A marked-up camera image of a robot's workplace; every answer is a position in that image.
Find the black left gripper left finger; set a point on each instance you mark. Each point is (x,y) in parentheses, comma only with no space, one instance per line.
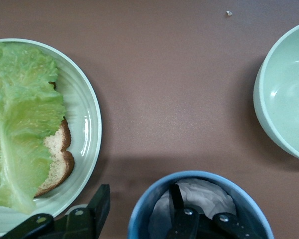
(99,214)

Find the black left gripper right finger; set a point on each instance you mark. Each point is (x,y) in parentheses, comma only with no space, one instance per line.
(184,224)

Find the blue cup holding tissue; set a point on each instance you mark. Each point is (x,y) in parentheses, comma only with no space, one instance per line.
(249,196)

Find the crumpled white tissue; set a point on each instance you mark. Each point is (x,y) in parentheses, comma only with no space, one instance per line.
(201,194)

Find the toasted bread slice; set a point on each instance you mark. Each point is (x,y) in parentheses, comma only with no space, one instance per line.
(59,154)

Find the pale green plate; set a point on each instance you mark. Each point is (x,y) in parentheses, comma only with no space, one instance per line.
(84,112)

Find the brown table cloth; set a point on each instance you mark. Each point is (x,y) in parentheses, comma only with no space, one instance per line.
(164,99)

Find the green lettuce leaf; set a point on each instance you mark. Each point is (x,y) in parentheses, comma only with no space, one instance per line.
(22,112)

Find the pale green bowl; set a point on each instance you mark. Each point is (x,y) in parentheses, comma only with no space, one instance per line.
(289,99)

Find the small white crumb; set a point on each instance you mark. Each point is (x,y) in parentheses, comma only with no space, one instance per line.
(229,13)

